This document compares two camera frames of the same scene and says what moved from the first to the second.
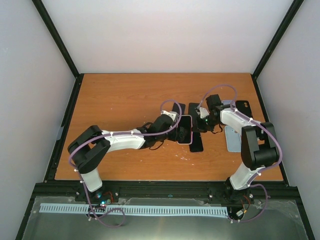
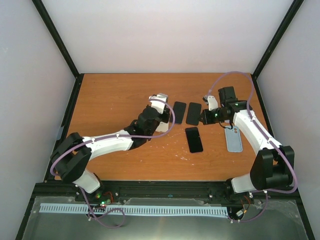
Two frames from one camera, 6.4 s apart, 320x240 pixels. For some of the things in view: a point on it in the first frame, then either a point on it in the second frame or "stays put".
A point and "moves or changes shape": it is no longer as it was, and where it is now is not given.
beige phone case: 185,130 moves or changes shape
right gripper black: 197,127 to 206,120
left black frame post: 60,45 stays put
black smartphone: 197,145 stays put
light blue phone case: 234,140 stays put
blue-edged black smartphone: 176,108 stays put
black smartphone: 192,107 stays put
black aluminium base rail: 220,192 stays put
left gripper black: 174,137 to 167,114
